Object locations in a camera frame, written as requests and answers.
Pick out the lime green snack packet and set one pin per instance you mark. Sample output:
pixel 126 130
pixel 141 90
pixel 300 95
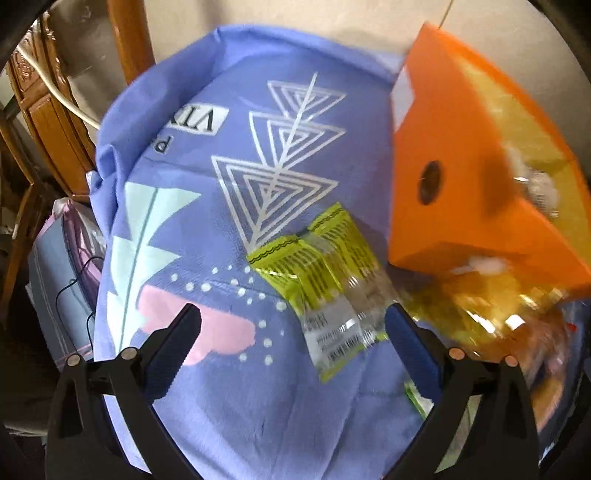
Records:
pixel 335 284

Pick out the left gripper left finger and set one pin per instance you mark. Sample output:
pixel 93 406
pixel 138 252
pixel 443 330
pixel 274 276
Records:
pixel 81 441

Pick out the orange cardboard box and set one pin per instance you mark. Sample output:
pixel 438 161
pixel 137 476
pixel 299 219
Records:
pixel 480 170

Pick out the wooden chair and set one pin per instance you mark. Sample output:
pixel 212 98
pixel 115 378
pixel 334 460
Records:
pixel 42 131

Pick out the blue patterned tablecloth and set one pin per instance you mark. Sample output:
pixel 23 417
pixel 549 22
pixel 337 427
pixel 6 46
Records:
pixel 245 136

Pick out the yellow jelly packet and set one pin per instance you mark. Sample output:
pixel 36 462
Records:
pixel 492 316

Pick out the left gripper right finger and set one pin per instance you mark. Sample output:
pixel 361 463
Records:
pixel 503 440

